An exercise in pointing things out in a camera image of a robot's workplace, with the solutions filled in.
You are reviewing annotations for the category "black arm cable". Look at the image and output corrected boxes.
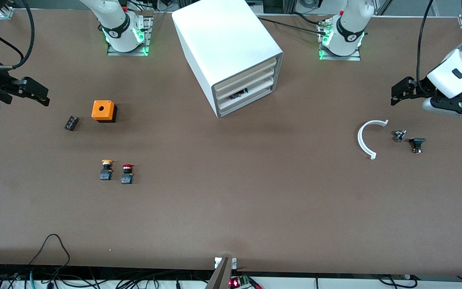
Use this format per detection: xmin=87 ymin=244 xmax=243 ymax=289
xmin=0 ymin=0 xmax=35 ymax=69
xmin=416 ymin=0 xmax=434 ymax=87

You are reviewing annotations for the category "black button part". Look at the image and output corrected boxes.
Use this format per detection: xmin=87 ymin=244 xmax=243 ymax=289
xmin=409 ymin=137 xmax=427 ymax=154

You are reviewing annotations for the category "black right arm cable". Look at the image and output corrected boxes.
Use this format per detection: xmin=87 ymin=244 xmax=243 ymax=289
xmin=0 ymin=0 xmax=35 ymax=69

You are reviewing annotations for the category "yellow push button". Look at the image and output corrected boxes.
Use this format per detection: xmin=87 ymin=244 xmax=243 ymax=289
xmin=99 ymin=159 xmax=113 ymax=181

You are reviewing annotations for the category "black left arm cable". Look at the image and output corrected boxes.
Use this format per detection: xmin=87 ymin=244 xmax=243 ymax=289
xmin=416 ymin=0 xmax=434 ymax=87

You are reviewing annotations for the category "black looped cable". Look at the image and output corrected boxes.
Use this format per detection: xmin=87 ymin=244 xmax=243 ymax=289
xmin=28 ymin=234 xmax=71 ymax=267

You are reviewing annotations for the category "circuit board with red light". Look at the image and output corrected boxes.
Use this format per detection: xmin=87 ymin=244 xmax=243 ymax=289
xmin=228 ymin=274 xmax=263 ymax=289

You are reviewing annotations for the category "black cable on table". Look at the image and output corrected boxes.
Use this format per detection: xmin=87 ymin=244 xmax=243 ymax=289
xmin=257 ymin=16 xmax=328 ymax=36

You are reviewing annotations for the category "red push button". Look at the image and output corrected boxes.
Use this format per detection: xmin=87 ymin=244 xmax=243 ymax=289
xmin=120 ymin=163 xmax=134 ymax=185

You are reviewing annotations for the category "orange box with hole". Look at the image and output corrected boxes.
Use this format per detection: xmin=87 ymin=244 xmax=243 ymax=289
xmin=91 ymin=100 xmax=118 ymax=123

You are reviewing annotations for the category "white curved plastic arc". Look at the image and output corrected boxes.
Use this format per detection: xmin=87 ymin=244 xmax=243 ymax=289
xmin=357 ymin=119 xmax=389 ymax=160

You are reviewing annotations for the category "white plastic drawer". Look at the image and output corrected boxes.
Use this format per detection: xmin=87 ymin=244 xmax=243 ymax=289
xmin=218 ymin=82 xmax=275 ymax=115
xmin=214 ymin=58 xmax=277 ymax=92
xmin=216 ymin=69 xmax=276 ymax=101

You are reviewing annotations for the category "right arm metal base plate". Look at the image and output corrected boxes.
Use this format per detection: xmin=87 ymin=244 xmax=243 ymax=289
xmin=107 ymin=16 xmax=153 ymax=57

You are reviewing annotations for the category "white drawer cabinet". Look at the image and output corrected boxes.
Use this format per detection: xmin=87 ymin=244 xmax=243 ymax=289
xmin=171 ymin=0 xmax=284 ymax=118

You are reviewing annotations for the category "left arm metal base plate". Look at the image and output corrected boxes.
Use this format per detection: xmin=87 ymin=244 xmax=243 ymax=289
xmin=318 ymin=18 xmax=361 ymax=61

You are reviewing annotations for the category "aluminium profile bar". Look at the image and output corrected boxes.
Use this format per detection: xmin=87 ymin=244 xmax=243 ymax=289
xmin=205 ymin=257 xmax=232 ymax=289

